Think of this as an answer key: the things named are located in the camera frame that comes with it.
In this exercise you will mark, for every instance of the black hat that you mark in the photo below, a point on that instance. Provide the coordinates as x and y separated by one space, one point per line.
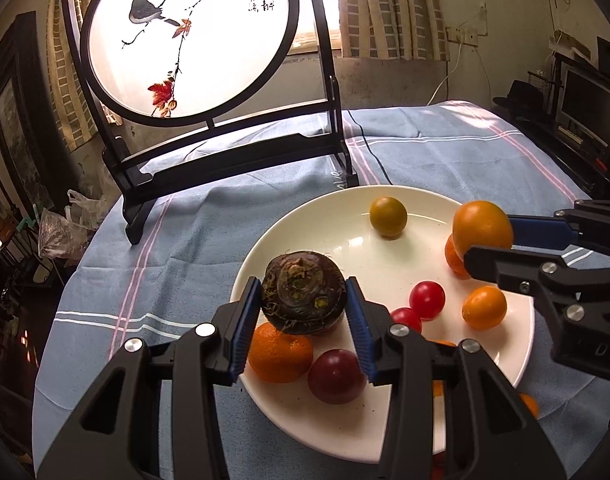
522 92

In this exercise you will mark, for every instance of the computer monitor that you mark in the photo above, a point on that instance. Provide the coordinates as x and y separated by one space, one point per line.
587 105

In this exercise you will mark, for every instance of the red cherry tomato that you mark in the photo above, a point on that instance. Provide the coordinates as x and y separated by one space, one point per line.
405 317
427 300

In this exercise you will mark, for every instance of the bird painting table screen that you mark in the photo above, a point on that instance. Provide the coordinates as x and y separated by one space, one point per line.
185 60

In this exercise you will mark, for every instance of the black desk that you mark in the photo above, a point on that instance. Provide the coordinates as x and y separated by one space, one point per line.
570 160

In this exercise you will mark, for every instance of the yellow-green tomato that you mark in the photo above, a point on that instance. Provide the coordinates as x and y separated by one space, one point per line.
388 216

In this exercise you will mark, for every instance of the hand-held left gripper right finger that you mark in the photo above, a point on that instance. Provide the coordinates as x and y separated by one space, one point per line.
360 330

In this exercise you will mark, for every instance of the checked curtain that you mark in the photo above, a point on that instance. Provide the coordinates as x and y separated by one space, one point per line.
395 20
60 100

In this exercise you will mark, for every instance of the blue striped tablecloth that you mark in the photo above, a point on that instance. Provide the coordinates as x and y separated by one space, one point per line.
185 260

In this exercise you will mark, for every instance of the bright window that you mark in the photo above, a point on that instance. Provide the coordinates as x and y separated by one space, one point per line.
325 10

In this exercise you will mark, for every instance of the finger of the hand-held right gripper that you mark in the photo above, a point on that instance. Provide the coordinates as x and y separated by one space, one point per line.
505 267
535 230

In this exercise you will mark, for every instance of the white wall socket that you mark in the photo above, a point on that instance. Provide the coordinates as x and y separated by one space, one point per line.
461 34

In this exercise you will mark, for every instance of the clear plastic bag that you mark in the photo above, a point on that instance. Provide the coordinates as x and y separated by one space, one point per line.
57 235

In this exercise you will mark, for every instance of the white round plate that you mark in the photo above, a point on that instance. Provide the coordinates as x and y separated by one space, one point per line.
335 240

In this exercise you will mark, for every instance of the large orange tangerine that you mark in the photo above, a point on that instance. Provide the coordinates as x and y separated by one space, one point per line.
480 227

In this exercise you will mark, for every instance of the dark red plum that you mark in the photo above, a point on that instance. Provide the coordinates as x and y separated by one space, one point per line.
335 377

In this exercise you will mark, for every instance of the dark framed landscape painting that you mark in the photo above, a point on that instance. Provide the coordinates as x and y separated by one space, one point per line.
15 120

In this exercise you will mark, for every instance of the orange kumquat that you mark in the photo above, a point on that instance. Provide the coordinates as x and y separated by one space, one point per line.
484 307

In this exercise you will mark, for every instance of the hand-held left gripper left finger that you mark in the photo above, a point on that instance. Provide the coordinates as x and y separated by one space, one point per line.
242 330

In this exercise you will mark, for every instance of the dark brown water chestnut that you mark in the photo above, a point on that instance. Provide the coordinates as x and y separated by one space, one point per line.
302 290

